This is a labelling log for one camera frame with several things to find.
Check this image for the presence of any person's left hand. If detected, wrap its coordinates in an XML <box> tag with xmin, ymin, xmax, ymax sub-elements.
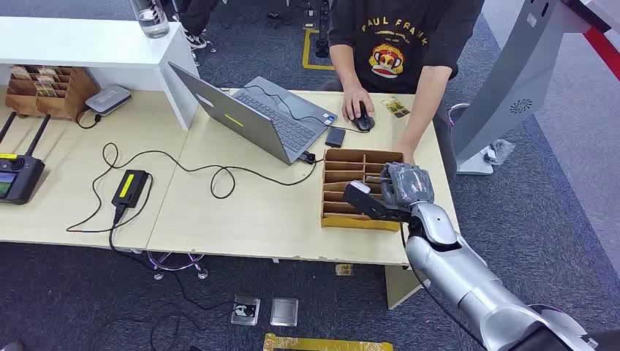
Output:
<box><xmin>393</xmin><ymin>139</ymin><xmax>417</xmax><ymax>166</ymax></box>

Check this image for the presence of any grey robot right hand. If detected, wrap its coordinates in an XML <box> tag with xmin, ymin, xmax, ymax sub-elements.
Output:
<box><xmin>379</xmin><ymin>162</ymin><xmax>436</xmax><ymax>208</ymax></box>

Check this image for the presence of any person's right hand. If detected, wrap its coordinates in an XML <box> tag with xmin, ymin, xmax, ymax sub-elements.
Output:
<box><xmin>341</xmin><ymin>86</ymin><xmax>375</xmax><ymax>122</ymax></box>

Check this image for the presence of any black computer mouse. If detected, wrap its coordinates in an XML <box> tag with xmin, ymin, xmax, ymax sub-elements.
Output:
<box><xmin>350</xmin><ymin>113</ymin><xmax>376</xmax><ymax>132</ymax></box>

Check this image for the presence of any printed card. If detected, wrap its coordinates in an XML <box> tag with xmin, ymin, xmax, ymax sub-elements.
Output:
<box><xmin>380</xmin><ymin>97</ymin><xmax>411</xmax><ymax>119</ymax></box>

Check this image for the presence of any empty wooden card organizer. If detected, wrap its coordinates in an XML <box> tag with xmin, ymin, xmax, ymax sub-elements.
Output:
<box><xmin>320</xmin><ymin>148</ymin><xmax>405</xmax><ymax>233</ymax></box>

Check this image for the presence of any person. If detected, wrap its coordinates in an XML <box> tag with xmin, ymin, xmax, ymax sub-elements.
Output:
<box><xmin>328</xmin><ymin>0</ymin><xmax>485</xmax><ymax>186</ymax></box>

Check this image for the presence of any small black drive box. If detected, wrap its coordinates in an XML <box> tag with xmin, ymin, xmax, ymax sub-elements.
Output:
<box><xmin>324</xmin><ymin>127</ymin><xmax>347</xmax><ymax>149</ymax></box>

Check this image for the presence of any black power strip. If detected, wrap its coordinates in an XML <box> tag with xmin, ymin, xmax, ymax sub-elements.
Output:
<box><xmin>314</xmin><ymin>0</ymin><xmax>333</xmax><ymax>59</ymax></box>

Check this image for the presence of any clear plastic bag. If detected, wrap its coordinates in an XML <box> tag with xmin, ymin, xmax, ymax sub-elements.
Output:
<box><xmin>483</xmin><ymin>138</ymin><xmax>516</xmax><ymax>167</ymax></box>

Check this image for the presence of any grey laptop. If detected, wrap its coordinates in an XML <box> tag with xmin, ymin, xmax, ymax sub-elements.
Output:
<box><xmin>167</xmin><ymin>61</ymin><xmax>339</xmax><ymax>167</ymax></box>

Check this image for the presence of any grey kiosk stand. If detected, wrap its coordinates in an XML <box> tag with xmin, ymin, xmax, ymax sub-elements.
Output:
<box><xmin>449</xmin><ymin>0</ymin><xmax>583</xmax><ymax>176</ymax></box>

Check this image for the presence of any metal floor socket plate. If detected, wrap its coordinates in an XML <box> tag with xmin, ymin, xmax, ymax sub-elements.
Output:
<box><xmin>269</xmin><ymin>297</ymin><xmax>300</xmax><ymax>328</ymax></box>
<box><xmin>230</xmin><ymin>295</ymin><xmax>262</xmax><ymax>327</ymax></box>

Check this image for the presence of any yellow floor tape strip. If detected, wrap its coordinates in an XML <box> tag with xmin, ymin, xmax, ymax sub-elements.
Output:
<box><xmin>262</xmin><ymin>333</ymin><xmax>395</xmax><ymax>351</ymax></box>

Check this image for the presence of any clear water bottle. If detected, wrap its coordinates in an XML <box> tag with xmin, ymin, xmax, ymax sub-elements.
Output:
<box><xmin>129</xmin><ymin>0</ymin><xmax>171</xmax><ymax>39</ymax></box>

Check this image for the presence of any black power adapter yellow label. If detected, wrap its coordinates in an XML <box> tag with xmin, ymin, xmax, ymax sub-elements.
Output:
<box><xmin>110</xmin><ymin>169</ymin><xmax>151</xmax><ymax>210</ymax></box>

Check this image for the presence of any chrome chair base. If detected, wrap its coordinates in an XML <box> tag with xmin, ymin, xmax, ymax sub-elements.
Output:
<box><xmin>146</xmin><ymin>250</ymin><xmax>210</xmax><ymax>282</ymax></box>

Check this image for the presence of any grey router box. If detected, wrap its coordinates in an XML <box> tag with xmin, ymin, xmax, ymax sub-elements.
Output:
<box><xmin>84</xmin><ymin>84</ymin><xmax>133</xmax><ymax>117</ymax></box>

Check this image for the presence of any white desk shelf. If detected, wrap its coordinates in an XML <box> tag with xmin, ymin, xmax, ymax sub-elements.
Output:
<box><xmin>0</xmin><ymin>15</ymin><xmax>201</xmax><ymax>131</ymax></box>

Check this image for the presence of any wooden organizer with cards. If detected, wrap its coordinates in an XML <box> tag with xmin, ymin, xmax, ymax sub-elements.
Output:
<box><xmin>4</xmin><ymin>64</ymin><xmax>101</xmax><ymax>121</ymax></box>

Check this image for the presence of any black remote controller with antennas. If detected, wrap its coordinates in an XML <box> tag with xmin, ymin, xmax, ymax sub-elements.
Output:
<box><xmin>0</xmin><ymin>111</ymin><xmax>53</xmax><ymax>206</ymax></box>

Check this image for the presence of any black power cable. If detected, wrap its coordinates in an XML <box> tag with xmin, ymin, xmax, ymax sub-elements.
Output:
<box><xmin>65</xmin><ymin>141</ymin><xmax>325</xmax><ymax>311</ymax></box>

